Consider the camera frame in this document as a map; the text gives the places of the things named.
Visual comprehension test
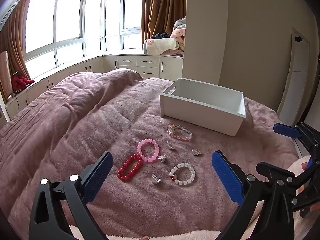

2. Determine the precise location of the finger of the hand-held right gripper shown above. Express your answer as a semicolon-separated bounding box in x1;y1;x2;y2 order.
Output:
256;158;320;218
273;122;320;156

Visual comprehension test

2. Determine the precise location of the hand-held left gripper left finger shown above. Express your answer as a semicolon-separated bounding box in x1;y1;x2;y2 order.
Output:
29;151;113;240

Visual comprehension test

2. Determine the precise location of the white plush pillow pink print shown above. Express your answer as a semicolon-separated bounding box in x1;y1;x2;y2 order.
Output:
143;37;177;55

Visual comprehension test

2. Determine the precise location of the brown curtain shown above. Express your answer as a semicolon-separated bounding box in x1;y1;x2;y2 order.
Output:
141;0;187;43
0;0;32;103

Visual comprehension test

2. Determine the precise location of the pile of folded blankets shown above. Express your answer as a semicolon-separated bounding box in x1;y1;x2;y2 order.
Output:
171;17;187;55

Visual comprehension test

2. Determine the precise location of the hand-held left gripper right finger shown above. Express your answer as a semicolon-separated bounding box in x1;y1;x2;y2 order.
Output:
212;150;297;240

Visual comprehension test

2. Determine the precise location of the white door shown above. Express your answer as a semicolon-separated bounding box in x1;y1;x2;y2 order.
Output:
276;27;310;120

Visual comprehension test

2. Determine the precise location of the red bead bracelet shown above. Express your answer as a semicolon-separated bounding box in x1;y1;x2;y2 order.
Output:
117;153;143;181

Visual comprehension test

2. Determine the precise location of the pink bead bracelet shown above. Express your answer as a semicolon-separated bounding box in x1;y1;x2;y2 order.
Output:
137;138;162;163

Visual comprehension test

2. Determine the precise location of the pink flat panel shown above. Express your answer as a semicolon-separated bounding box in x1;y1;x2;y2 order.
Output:
0;50;13;98

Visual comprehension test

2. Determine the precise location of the white window cabinet with drawers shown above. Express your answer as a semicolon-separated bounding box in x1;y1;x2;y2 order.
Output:
4;54;184;120

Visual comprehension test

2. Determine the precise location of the red plush toy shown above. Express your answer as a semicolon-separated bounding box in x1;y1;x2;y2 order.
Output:
12;73;35;91

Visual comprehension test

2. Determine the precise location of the multicolour crystal bead bracelet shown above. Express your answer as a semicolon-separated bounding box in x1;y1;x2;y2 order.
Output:
167;123;193;142

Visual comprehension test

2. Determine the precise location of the white rectangular storage box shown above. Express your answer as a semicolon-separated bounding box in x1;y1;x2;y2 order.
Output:
159;78;247;137

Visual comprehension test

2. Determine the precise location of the dark cloth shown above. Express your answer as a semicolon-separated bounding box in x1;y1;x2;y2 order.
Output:
151;32;172;40

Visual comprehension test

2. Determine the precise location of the mauve plush blanket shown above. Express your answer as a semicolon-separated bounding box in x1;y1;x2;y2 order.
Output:
0;68;300;235

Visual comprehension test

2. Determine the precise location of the white bead bracelet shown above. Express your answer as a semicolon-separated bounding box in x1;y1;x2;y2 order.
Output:
169;163;196;186

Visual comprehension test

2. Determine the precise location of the bay window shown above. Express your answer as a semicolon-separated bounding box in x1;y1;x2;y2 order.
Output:
24;0;145;74

